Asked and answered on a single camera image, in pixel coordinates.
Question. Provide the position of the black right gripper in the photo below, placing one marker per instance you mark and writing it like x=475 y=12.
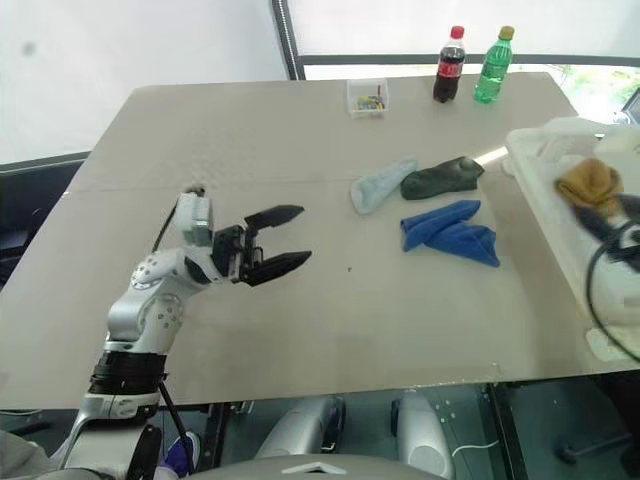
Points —
x=625 y=245

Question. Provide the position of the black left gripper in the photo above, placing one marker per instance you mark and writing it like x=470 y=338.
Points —
x=235 y=252

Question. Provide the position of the mustard yellow cloth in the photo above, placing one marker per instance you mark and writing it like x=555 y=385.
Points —
x=590 y=182

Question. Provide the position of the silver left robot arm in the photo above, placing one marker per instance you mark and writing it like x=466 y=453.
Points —
x=145 y=310

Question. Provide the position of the white plastic bin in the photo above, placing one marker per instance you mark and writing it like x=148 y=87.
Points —
x=545 y=200

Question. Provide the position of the small clear plastic box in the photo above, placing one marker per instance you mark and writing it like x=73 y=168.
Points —
x=367 y=97

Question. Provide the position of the light blue cloth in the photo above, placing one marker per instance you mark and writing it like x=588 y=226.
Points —
x=377 y=187

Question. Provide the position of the dark green cloth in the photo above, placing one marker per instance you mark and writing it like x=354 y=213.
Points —
x=435 y=182

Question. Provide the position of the green bottle yellow cap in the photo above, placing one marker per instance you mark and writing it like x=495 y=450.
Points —
x=492 y=72

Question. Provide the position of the silver rounded leg shell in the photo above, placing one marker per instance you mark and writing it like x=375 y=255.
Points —
x=300 y=425
x=422 y=435

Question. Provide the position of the black table leg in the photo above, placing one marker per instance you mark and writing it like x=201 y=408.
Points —
x=507 y=430
x=215 y=430

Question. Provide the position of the cola bottle red cap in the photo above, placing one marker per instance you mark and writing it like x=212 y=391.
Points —
x=449 y=70

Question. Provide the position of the grey rounded torso cover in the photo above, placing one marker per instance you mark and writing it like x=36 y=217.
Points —
x=320 y=470

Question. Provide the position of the purple shoe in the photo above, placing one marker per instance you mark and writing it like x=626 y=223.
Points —
x=177 y=452

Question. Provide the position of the light grey trouser leg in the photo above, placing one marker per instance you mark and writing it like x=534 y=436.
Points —
x=22 y=452

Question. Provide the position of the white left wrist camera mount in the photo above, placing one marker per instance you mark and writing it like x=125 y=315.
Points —
x=195 y=220

